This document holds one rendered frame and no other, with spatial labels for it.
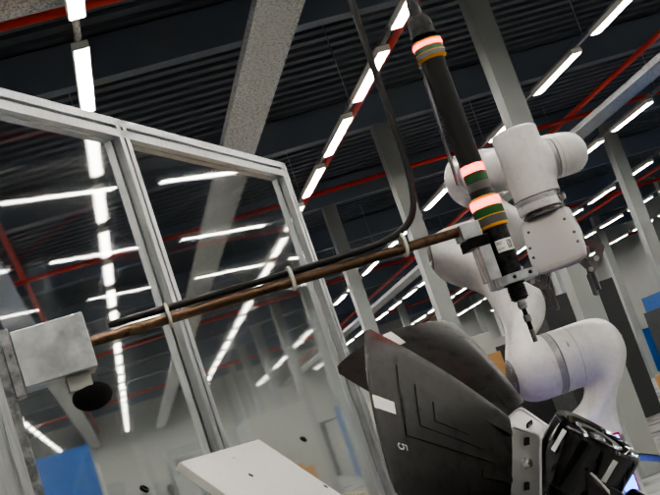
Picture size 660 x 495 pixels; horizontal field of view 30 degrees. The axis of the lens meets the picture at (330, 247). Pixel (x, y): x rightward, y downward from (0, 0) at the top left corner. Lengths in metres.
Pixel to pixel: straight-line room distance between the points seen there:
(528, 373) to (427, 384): 0.88
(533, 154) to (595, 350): 0.40
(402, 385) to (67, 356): 0.41
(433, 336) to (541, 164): 0.53
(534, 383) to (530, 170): 0.41
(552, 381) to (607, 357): 0.11
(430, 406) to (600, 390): 0.96
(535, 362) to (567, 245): 0.25
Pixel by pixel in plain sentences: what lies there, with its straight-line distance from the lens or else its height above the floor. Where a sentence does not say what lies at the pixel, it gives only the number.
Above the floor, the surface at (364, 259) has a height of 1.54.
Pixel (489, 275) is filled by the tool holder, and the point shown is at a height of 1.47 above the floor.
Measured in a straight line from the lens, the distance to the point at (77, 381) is 1.56.
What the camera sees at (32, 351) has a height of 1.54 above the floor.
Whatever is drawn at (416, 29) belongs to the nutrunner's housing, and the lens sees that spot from 1.77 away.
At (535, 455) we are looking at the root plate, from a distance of 1.57.
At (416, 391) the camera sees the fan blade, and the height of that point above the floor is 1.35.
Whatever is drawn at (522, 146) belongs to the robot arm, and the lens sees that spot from 2.20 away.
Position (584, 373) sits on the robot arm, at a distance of 2.36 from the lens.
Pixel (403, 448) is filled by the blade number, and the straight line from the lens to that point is 1.38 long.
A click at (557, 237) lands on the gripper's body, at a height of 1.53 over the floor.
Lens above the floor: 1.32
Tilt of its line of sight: 9 degrees up
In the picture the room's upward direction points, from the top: 19 degrees counter-clockwise
